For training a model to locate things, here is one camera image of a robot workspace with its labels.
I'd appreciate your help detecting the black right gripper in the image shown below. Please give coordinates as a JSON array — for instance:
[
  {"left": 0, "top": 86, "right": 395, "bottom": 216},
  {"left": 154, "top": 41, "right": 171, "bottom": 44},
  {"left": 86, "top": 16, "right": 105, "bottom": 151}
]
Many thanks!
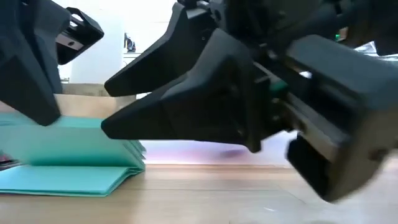
[{"left": 178, "top": 0, "right": 398, "bottom": 203}]

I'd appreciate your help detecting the black ceiling cable reel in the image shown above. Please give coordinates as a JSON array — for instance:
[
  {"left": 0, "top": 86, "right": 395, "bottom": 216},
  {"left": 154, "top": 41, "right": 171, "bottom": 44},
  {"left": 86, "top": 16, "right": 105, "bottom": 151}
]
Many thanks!
[{"left": 124, "top": 32, "right": 137, "bottom": 54}]

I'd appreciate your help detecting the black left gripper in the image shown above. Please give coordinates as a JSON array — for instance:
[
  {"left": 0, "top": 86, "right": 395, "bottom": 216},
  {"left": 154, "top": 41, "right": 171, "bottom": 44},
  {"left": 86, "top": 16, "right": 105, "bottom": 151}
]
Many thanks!
[{"left": 0, "top": 0, "right": 105, "bottom": 127}]

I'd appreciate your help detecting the clear pencil case purple lid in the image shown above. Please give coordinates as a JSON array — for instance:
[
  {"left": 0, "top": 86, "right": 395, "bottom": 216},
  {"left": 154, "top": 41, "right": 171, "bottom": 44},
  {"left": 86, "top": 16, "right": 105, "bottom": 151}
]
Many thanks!
[{"left": 136, "top": 130, "right": 300, "bottom": 166}]

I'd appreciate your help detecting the white shade wooden base lamp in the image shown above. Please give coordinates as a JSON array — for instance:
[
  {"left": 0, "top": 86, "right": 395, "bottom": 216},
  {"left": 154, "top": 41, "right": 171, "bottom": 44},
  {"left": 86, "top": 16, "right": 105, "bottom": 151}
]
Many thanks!
[{"left": 70, "top": 7, "right": 126, "bottom": 85}]

